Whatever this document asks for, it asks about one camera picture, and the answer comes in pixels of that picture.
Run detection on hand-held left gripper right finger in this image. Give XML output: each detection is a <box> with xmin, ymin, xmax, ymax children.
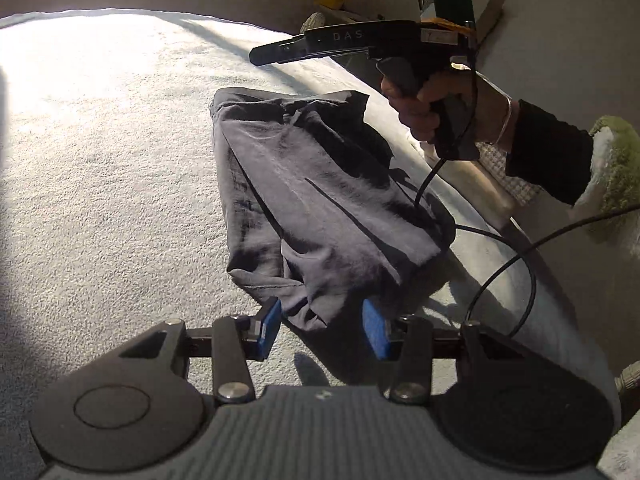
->
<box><xmin>362</xmin><ymin>299</ymin><xmax>526</xmax><ymax>406</ymax></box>

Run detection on white green fluffy jacket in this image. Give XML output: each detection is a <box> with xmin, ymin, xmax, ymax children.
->
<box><xmin>567</xmin><ymin>115</ymin><xmax>640</xmax><ymax>243</ymax></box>

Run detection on dark grey pants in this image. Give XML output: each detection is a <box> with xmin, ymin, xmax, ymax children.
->
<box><xmin>209</xmin><ymin>87</ymin><xmax>457</xmax><ymax>333</ymax></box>

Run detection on black cable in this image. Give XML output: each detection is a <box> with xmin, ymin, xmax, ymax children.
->
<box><xmin>412</xmin><ymin>157</ymin><xmax>640</xmax><ymax>341</ymax></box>

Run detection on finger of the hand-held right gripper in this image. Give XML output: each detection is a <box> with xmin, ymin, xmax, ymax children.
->
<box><xmin>250</xmin><ymin>32</ymin><xmax>311</xmax><ymax>67</ymax></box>

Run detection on stack of folded clothes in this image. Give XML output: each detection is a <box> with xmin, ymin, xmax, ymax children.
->
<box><xmin>422</xmin><ymin>137</ymin><xmax>548</xmax><ymax>228</ymax></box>

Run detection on brown cardboard board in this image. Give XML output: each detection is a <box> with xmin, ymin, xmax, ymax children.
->
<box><xmin>475</xmin><ymin>0</ymin><xmax>506</xmax><ymax>48</ymax></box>

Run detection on person's right hand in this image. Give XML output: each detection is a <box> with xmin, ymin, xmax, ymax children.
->
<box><xmin>380</xmin><ymin>67</ymin><xmax>511</xmax><ymax>148</ymax></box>

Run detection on white desk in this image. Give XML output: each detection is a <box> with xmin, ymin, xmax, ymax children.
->
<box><xmin>320</xmin><ymin>6</ymin><xmax>388</xmax><ymax>93</ymax></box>

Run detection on person's right forearm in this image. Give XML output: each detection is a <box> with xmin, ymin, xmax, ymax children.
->
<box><xmin>500</xmin><ymin>100</ymin><xmax>596</xmax><ymax>207</ymax></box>

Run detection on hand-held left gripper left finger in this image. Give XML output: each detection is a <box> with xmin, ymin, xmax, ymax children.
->
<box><xmin>119</xmin><ymin>297</ymin><xmax>283</xmax><ymax>406</ymax></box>

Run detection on cream bedpost finial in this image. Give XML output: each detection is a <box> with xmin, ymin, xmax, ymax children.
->
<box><xmin>614</xmin><ymin>360</ymin><xmax>640</xmax><ymax>397</ymax></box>
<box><xmin>300</xmin><ymin>11</ymin><xmax>327</xmax><ymax>35</ymax></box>

